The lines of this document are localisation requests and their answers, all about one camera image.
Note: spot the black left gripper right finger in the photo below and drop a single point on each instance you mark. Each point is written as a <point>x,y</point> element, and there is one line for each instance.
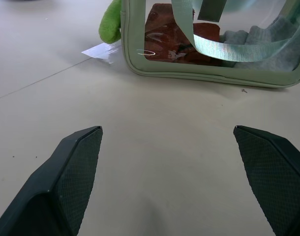
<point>270,177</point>

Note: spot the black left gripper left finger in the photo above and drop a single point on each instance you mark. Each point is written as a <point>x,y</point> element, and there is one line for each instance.
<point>66,182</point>

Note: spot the clear green-trimmed tote bag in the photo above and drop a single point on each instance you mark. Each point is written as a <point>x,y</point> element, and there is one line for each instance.
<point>179,71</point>

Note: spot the small dark screw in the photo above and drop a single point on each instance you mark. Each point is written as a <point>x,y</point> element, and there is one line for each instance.
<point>244,91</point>

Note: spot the light grey knitted cloth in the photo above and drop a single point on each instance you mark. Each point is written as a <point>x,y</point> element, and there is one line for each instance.
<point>270,51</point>

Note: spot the clear plastic wrapper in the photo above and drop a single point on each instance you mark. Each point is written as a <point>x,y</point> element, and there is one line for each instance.
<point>102,52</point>

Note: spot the green plush toy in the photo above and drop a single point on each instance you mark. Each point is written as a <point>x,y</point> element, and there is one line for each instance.
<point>110,24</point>

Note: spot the brown plush item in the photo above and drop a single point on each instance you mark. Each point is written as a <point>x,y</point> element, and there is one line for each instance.
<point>169,41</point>

